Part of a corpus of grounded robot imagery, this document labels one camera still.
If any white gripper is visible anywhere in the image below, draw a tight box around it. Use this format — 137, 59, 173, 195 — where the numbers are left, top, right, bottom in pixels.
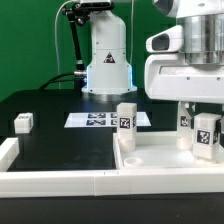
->
144, 53, 224, 134

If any white square table top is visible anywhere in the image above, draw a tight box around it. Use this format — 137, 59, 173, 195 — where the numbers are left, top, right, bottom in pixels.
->
113, 131, 224, 169

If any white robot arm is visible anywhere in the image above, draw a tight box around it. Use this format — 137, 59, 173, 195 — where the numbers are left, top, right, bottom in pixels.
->
82, 0, 224, 104

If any white marker sheet with tags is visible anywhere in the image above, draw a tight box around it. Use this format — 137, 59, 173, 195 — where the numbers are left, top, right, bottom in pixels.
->
64, 111, 152, 129

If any white U-shaped obstacle fence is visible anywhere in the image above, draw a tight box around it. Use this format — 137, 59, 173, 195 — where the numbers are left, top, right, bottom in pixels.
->
0, 138, 224, 198

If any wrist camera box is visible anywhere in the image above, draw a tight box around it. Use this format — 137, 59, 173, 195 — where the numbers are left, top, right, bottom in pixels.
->
146, 25, 183, 53

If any black cable bundle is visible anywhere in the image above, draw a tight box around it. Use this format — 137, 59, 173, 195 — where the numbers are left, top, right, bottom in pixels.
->
38, 71, 88, 91

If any white cable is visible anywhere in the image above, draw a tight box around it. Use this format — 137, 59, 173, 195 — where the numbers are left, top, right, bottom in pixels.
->
54, 0, 79, 89

